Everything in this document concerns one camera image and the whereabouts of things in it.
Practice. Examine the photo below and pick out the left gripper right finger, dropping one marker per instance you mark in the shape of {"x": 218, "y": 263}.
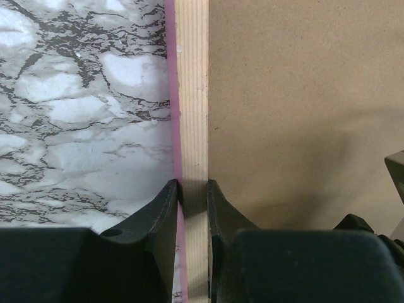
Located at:
{"x": 347, "y": 264}

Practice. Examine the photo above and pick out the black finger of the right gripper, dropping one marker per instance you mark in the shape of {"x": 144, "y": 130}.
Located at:
{"x": 395, "y": 167}

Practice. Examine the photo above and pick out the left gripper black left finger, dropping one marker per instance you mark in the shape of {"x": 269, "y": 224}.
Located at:
{"x": 132, "y": 261}

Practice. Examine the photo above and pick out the brown cardboard backing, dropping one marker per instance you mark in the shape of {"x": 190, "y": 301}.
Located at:
{"x": 305, "y": 102}

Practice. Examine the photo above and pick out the pink picture frame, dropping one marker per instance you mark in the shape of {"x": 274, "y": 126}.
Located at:
{"x": 187, "y": 32}

